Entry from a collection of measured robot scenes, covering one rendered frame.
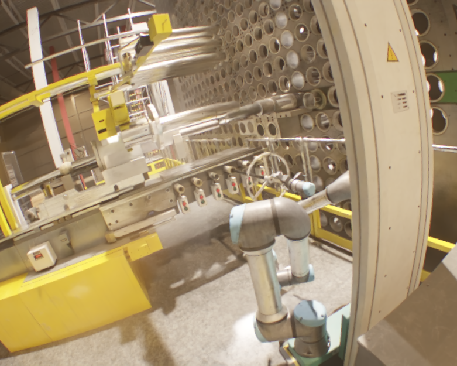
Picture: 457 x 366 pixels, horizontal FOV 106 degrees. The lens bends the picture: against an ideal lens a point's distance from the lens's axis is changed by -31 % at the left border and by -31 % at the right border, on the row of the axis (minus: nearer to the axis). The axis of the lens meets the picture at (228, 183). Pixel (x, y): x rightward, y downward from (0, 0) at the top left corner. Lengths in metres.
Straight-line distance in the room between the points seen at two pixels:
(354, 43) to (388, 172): 0.30
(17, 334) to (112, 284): 1.20
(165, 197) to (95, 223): 0.71
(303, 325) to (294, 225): 0.38
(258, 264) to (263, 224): 0.14
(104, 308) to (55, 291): 0.45
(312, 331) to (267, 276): 0.28
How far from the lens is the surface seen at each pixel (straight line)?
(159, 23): 1.55
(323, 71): 3.00
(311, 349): 1.02
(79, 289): 2.20
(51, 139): 9.08
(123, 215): 2.30
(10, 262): 2.77
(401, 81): 0.67
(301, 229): 0.74
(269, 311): 0.86
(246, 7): 4.14
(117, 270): 2.08
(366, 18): 0.62
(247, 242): 0.72
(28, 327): 2.63
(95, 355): 2.21
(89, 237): 2.42
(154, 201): 2.29
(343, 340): 1.03
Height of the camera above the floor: 1.39
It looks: 16 degrees down
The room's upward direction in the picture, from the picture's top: 15 degrees counter-clockwise
